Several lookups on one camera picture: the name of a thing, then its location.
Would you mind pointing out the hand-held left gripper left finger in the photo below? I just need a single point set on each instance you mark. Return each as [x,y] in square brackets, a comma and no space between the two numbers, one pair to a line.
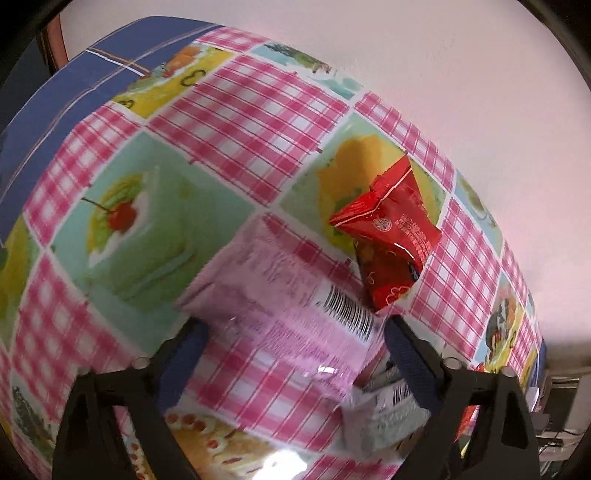
[184,364]

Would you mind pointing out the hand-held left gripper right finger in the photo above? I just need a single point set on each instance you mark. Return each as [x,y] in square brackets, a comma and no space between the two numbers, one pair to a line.
[413,364]

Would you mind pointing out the pink snack packet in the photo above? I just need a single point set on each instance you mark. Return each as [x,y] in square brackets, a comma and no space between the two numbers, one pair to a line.
[286,314]

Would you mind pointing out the green white snack packet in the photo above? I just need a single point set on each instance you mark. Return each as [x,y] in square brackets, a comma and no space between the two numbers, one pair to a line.
[388,424]

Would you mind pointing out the red snack packet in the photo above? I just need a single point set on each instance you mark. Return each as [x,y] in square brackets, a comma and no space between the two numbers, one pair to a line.
[392,240]

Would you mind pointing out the dark electronic device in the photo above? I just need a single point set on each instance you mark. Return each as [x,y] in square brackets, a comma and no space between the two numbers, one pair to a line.
[558,401]

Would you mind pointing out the pink checkered printed tablecloth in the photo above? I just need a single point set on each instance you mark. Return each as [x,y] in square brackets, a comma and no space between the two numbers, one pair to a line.
[258,129]

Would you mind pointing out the blue striped cloth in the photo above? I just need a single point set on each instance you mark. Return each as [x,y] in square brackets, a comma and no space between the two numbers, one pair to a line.
[60,87]

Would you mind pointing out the brown wooden frame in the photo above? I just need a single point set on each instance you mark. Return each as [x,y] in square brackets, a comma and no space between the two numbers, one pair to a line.
[53,46]

